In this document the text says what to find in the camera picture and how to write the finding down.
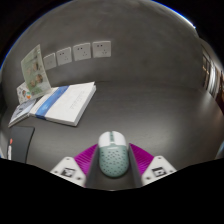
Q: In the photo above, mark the green acrylic menu stand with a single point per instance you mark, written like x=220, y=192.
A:
x=35, y=71

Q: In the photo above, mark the grey striped cover book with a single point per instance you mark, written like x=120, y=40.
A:
x=20, y=111

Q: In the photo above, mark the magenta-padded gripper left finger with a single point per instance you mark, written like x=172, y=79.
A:
x=87, y=161

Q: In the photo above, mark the white book with blue band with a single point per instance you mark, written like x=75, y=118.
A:
x=66, y=103

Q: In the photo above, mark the white and teal computer mouse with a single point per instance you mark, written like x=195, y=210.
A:
x=113, y=155

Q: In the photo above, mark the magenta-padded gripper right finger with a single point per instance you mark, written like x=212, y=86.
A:
x=141, y=160

